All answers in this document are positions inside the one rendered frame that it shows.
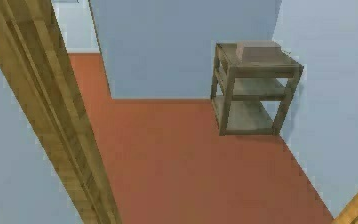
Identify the grey-brown wooden shelf table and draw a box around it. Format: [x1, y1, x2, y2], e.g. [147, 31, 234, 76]
[209, 40, 305, 137]

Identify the light wooden room door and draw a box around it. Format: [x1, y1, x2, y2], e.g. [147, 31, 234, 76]
[0, 0, 123, 224]

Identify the light wooden door frame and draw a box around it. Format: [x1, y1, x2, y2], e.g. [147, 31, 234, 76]
[331, 178, 358, 224]

